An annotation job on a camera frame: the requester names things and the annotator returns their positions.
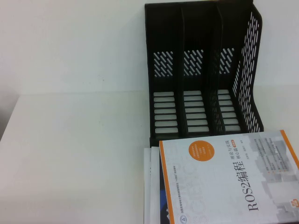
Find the dark blue robot book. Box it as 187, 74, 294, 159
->
150, 146, 175, 224

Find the black plastic book stand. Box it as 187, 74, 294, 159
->
144, 1, 266, 147

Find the plain white book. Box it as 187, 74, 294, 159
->
142, 147, 153, 224

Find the white orange ROS2 book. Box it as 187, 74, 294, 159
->
158, 129, 299, 224

